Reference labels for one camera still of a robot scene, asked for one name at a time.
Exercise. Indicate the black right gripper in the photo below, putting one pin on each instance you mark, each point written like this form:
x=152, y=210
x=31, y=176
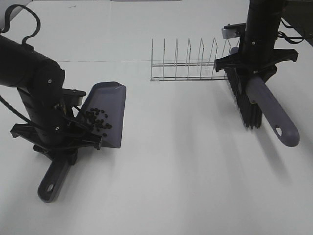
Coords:
x=255, y=52

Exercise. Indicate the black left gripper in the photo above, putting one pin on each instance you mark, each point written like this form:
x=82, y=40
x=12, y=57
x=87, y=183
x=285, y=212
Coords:
x=51, y=124

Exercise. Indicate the purple brush black bristles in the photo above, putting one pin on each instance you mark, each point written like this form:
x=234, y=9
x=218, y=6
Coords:
x=260, y=102

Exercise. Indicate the pile of coffee beans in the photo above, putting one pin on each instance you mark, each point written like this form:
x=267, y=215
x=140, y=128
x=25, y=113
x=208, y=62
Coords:
x=97, y=119

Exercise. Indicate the purple plastic dustpan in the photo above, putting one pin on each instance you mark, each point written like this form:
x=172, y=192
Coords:
x=109, y=96

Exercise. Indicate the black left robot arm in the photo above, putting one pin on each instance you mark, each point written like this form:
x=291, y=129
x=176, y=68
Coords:
x=22, y=67

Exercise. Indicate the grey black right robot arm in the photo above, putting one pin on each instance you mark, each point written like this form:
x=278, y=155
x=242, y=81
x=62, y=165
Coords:
x=264, y=11

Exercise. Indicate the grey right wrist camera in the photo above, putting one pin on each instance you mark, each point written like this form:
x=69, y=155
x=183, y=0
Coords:
x=233, y=30

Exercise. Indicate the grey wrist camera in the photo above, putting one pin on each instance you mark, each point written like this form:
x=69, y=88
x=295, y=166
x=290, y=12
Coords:
x=233, y=30
x=73, y=97

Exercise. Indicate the chrome wire dish rack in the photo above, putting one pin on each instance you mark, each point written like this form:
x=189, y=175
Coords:
x=174, y=65

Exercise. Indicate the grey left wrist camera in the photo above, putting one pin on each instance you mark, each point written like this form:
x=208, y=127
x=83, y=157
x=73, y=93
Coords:
x=73, y=97

